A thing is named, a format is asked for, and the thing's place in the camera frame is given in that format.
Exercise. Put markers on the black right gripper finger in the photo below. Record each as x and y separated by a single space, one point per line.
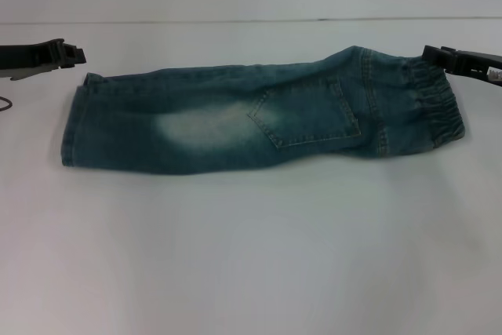
447 59

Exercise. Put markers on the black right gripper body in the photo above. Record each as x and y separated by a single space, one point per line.
480 63

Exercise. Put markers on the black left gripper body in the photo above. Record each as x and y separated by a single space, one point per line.
31 58

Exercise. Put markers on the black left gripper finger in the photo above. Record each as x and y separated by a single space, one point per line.
77 57
71 49

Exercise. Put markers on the blue denim shorts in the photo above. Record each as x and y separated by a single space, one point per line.
235 131

